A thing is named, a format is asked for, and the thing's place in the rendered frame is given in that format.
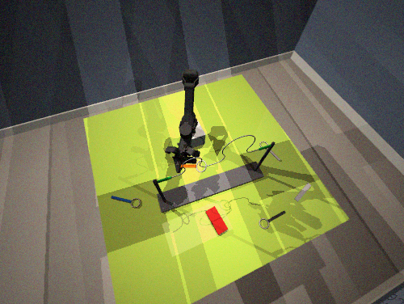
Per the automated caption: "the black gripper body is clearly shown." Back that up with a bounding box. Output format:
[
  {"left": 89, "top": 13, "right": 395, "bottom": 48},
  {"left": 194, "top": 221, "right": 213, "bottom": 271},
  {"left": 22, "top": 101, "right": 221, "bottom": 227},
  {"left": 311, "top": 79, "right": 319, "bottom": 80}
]
[{"left": 165, "top": 141, "right": 197, "bottom": 164}]

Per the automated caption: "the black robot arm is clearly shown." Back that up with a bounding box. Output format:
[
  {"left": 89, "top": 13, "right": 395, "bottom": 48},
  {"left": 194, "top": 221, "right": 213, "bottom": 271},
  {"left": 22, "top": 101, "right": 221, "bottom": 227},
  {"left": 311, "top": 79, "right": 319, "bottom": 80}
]
[{"left": 179, "top": 69, "right": 200, "bottom": 158}]

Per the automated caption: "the red rectangular block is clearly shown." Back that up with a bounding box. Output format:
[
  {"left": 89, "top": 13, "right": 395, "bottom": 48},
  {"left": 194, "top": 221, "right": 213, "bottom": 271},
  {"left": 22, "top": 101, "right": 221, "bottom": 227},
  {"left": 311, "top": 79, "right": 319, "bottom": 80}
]
[{"left": 205, "top": 206, "right": 228, "bottom": 235}]

